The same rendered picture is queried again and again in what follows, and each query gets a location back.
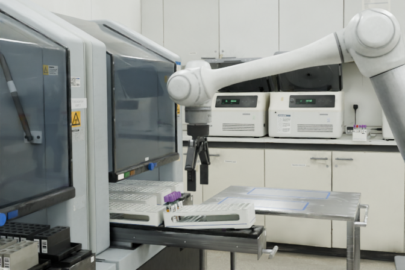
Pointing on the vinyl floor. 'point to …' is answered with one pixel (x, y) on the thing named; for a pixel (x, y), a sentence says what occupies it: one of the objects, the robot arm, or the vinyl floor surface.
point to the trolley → (299, 211)
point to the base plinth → (332, 251)
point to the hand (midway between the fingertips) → (197, 184)
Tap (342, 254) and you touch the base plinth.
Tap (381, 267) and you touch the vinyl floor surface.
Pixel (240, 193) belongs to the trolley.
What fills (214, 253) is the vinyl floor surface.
